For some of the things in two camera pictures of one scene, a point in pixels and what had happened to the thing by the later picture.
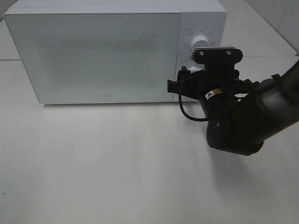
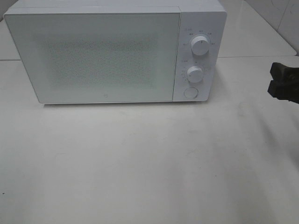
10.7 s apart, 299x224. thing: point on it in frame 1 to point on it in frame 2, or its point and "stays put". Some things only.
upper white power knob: (200, 41) stays put
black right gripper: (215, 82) to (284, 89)
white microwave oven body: (101, 51) stays put
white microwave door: (98, 57) stays put
